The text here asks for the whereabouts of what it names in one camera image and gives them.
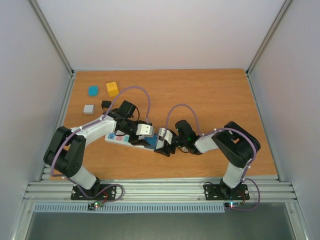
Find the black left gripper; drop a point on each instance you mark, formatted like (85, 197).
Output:
(135, 141)

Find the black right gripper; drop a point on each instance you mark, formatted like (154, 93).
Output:
(166, 151)

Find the white power strip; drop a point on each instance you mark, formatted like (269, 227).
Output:
(122, 140)

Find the black power adapter plug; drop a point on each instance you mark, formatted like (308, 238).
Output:
(105, 104)

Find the yellow cube socket adapter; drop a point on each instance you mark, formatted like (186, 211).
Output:
(112, 89)

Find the white charger plug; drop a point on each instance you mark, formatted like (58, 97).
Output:
(89, 109)

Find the cyan plug adapter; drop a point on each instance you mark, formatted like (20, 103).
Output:
(93, 90)

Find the dark blue cube adapter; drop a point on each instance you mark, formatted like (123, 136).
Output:
(152, 142)

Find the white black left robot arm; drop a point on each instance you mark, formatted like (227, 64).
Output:
(65, 152)

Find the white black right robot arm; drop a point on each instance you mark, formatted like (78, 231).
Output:
(237, 145)

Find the left small circuit board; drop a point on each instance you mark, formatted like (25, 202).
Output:
(95, 205)

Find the small circuit board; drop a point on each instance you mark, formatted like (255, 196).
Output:
(95, 205)
(232, 205)

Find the right small circuit board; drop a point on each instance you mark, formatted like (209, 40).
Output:
(232, 205)

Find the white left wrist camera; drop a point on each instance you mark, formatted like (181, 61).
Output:
(144, 130)

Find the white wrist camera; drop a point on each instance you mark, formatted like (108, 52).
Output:
(144, 130)
(165, 135)

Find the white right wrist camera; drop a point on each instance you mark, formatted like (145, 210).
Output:
(165, 135)

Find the grey slotted cable duct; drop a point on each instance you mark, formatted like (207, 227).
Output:
(131, 208)

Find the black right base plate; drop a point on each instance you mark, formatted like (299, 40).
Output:
(222, 192)

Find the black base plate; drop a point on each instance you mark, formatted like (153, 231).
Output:
(100, 193)
(222, 192)

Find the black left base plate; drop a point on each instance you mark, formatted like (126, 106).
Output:
(100, 193)

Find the aluminium front rail frame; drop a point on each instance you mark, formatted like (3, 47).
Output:
(158, 191)

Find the left aluminium corner post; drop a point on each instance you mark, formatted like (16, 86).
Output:
(48, 30)

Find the aluminium corner post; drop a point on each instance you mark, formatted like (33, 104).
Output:
(269, 34)
(48, 30)

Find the right aluminium corner post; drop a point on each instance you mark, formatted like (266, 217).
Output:
(269, 34)

